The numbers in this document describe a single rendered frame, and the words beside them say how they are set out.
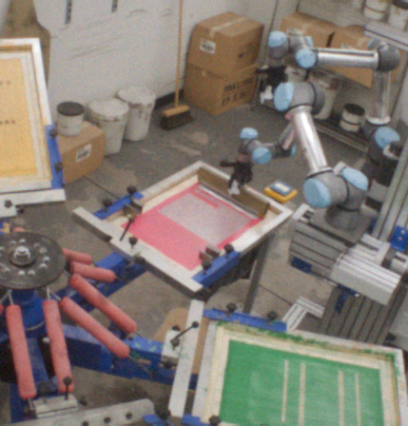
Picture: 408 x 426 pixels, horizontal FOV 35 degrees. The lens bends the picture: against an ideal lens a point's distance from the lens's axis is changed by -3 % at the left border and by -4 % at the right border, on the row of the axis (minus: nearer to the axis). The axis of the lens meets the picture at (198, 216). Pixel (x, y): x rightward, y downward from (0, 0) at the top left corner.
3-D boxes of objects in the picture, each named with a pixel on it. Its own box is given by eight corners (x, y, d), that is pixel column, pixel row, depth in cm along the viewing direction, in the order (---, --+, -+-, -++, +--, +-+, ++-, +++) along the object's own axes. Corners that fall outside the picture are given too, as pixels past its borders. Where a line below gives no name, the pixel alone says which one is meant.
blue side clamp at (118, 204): (135, 201, 322) (136, 188, 318) (143, 205, 320) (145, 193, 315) (90, 225, 301) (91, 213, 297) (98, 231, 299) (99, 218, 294)
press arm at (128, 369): (345, 410, 246) (350, 400, 242) (345, 422, 241) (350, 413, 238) (26, 341, 248) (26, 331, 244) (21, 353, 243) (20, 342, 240)
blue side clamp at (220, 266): (228, 258, 298) (231, 245, 294) (238, 263, 296) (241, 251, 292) (186, 289, 277) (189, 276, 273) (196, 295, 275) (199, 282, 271)
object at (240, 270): (241, 263, 347) (255, 212, 329) (255, 272, 344) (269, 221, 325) (185, 305, 315) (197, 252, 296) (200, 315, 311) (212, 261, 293)
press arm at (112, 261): (123, 255, 280) (124, 245, 277) (133, 261, 278) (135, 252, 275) (93, 273, 268) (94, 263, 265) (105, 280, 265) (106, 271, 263)
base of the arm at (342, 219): (362, 220, 282) (369, 201, 277) (351, 236, 271) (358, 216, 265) (330, 204, 287) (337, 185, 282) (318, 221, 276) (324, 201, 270)
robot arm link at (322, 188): (353, 199, 261) (311, 76, 274) (323, 203, 254) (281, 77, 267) (337, 208, 271) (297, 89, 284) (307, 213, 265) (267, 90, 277)
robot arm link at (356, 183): (366, 207, 272) (376, 180, 264) (341, 211, 266) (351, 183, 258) (350, 191, 280) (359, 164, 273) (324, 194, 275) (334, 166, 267)
